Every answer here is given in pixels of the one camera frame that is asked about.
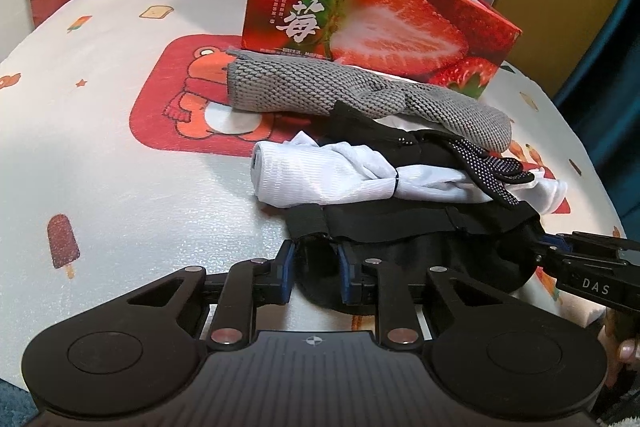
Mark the white cloth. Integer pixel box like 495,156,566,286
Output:
250,131,571,215

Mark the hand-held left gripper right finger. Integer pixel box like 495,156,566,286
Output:
337,243,507,351

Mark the cartoon printed table mat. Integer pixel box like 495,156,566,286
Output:
0,0,640,408

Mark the red strawberry print box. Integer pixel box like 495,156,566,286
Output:
241,0,522,102

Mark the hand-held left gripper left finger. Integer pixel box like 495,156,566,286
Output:
125,240,297,351

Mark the person's right hand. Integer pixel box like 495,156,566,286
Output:
616,339,640,366

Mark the black cloth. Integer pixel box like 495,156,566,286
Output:
285,199,546,315

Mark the black dotted glove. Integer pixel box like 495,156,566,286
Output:
330,101,536,208

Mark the grey knit cloth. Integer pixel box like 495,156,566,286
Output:
226,49,513,154

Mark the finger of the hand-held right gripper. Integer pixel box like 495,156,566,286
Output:
531,241,631,280
542,230,627,251

